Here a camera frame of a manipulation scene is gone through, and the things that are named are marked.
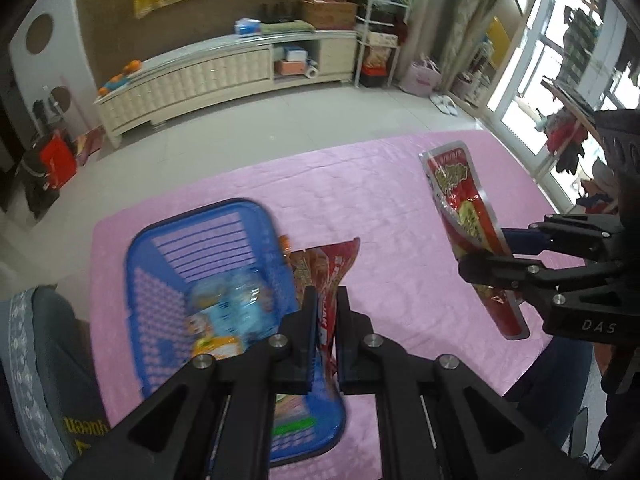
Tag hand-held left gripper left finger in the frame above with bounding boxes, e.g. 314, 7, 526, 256
62, 285, 321, 480

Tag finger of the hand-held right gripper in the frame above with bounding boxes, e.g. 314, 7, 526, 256
500, 212, 626, 261
458, 252, 623, 311

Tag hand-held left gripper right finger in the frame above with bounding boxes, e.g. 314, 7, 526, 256
336, 285, 591, 480

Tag red orange snack packet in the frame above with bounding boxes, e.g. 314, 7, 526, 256
289, 236, 362, 393

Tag red white snack pouch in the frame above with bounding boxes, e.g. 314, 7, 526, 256
419, 141, 531, 342

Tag light blue mesh snack packet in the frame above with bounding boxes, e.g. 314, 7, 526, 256
187, 270, 276, 341

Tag small orange snack packet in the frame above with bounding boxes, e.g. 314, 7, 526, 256
277, 234, 296, 267

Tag yellow cracker packet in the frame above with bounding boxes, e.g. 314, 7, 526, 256
192, 335, 251, 361

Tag large soda cracker packet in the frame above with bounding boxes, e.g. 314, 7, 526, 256
272, 392, 321, 436

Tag blue plastic basket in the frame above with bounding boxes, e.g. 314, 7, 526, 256
122, 198, 348, 466

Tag person's dark blue trousers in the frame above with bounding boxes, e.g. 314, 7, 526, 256
500, 332, 608, 461

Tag pink quilted mat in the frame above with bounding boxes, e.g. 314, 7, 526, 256
91, 129, 591, 428

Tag red hanging garment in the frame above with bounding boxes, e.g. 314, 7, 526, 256
545, 110, 588, 156

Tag wooden drying rack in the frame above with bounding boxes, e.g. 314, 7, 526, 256
537, 72, 640, 211

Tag small waste bin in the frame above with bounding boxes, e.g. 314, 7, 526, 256
457, 72, 488, 106

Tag pink tote bag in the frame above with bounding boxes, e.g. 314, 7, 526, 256
402, 57, 442, 97

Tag yellow hanging cloth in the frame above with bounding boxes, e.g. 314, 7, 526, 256
487, 16, 516, 68

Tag dark hanging garment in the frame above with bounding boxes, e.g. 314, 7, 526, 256
555, 5, 608, 96

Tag patterned beige curtain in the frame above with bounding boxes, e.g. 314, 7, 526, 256
447, 0, 496, 96

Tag glass sliding door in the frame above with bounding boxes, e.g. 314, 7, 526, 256
487, 0, 640, 196

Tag dark cloth yellow print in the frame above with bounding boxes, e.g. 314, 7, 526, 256
57, 410, 113, 461

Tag white metal rack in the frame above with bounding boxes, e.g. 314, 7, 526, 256
342, 0, 415, 88

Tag cream television cabinet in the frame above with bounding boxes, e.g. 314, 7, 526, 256
94, 30, 360, 150

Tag cardboard box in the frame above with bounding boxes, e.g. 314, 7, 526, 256
299, 0, 358, 31

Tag green cushion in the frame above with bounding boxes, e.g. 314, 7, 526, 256
260, 20, 316, 36

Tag red bag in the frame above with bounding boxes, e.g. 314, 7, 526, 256
39, 135, 78, 191

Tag black bag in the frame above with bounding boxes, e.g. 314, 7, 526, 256
20, 140, 61, 213

